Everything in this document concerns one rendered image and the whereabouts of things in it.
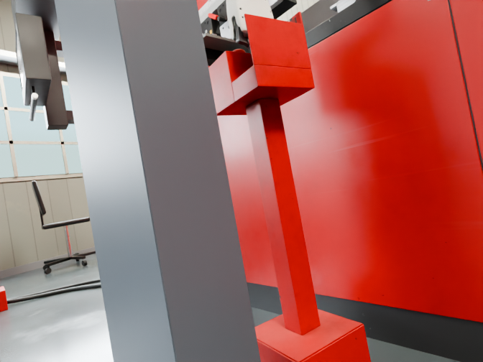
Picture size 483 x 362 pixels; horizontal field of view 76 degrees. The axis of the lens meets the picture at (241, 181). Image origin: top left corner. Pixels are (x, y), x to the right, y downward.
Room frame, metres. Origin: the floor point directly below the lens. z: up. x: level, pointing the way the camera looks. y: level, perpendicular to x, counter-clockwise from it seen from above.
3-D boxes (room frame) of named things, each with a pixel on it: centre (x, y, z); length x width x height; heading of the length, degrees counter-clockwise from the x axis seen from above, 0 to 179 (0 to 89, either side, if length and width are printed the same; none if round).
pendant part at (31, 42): (1.80, 1.11, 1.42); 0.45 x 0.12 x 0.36; 37
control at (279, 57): (0.73, -0.08, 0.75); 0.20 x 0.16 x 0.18; 32
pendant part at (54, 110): (1.90, 1.07, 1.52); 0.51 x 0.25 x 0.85; 37
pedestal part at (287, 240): (0.73, -0.08, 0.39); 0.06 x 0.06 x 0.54; 32
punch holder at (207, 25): (1.43, 0.03, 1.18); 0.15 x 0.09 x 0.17; 41
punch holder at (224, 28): (1.28, -0.10, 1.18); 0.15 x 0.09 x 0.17; 41
